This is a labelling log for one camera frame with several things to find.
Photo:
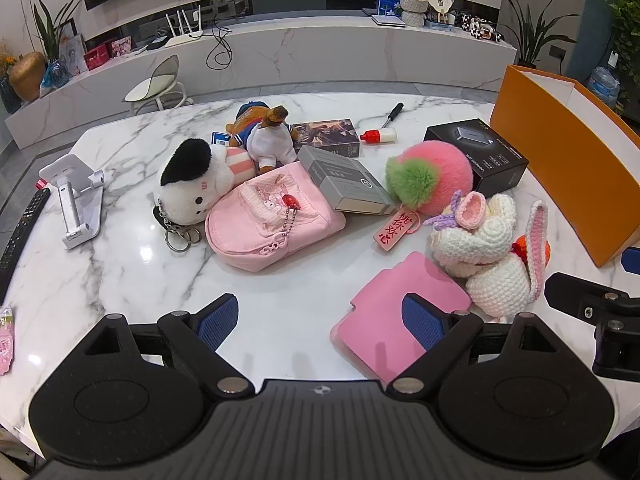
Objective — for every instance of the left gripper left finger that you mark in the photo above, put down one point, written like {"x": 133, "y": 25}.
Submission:
{"x": 194, "y": 338}

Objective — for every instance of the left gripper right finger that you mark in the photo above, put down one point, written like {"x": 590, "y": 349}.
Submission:
{"x": 443, "y": 336}

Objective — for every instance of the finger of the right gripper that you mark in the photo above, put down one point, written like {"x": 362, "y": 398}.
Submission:
{"x": 614, "y": 316}
{"x": 630, "y": 260}

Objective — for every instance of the pink foam pad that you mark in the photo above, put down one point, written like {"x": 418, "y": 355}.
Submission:
{"x": 372, "y": 335}

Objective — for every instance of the white crochet bunny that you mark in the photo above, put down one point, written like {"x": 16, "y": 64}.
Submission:
{"x": 472, "y": 240}

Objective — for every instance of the orange crochet carrot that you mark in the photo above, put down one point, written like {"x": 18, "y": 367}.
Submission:
{"x": 519, "y": 247}

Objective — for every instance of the white black plush toy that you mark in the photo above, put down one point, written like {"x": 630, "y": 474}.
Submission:
{"x": 196, "y": 177}

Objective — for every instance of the pink green fluffy peach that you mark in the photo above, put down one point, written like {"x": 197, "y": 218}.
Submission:
{"x": 423, "y": 180}

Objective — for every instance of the grey cardboard box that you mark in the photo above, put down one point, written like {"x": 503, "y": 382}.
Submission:
{"x": 345, "y": 183}

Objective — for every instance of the white red glue bottle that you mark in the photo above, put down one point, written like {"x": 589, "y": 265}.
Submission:
{"x": 379, "y": 136}

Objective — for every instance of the brown sailor plush dog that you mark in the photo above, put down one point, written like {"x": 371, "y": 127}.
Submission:
{"x": 263, "y": 132}

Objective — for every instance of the dark photo card box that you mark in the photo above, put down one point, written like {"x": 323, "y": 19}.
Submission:
{"x": 337, "y": 136}

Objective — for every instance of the orange storage box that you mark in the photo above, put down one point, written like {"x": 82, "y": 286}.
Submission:
{"x": 579, "y": 150}

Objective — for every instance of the black charger box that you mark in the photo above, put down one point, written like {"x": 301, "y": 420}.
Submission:
{"x": 497, "y": 166}

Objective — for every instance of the blue water bottle jug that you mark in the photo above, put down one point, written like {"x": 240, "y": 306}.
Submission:
{"x": 603, "y": 82}

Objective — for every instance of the white phone stand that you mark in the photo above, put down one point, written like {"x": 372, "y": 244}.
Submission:
{"x": 80, "y": 193}

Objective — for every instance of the pink snack packet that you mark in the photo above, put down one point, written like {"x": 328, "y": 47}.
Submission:
{"x": 6, "y": 339}

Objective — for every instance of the black tv remote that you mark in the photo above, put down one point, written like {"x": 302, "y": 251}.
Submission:
{"x": 16, "y": 244}

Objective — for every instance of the potted green plant right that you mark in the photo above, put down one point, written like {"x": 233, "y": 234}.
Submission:
{"x": 532, "y": 34}

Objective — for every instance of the small white stool chair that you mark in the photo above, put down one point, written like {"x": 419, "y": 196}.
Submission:
{"x": 154, "y": 90}

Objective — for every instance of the hanging ivy plant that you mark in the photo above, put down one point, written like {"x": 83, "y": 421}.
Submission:
{"x": 625, "y": 43}

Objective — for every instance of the black white patterned items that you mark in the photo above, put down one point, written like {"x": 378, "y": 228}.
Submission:
{"x": 479, "y": 28}

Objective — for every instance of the white marble tv console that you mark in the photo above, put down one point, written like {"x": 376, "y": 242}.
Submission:
{"x": 264, "y": 53}

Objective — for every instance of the red gift box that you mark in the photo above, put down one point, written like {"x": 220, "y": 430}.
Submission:
{"x": 97, "y": 56}

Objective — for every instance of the blue glass vase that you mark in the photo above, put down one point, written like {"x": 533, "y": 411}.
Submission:
{"x": 56, "y": 76}

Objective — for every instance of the white wifi router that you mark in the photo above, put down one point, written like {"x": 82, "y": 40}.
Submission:
{"x": 183, "y": 27}

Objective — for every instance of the golden vase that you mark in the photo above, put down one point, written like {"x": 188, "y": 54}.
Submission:
{"x": 26, "y": 74}

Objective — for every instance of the potted plant left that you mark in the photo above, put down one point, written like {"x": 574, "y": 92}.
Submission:
{"x": 50, "y": 27}

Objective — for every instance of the black handle screwdriver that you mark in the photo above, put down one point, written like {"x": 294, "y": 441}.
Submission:
{"x": 393, "y": 114}

